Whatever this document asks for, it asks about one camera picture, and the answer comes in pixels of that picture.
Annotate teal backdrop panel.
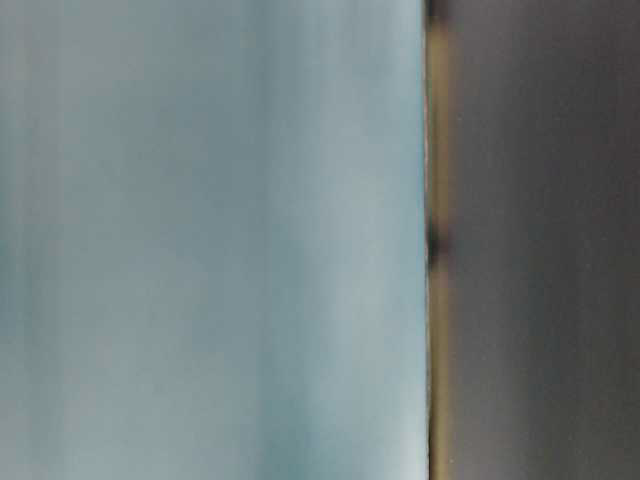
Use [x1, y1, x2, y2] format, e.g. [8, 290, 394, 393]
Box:
[1, 1, 428, 479]

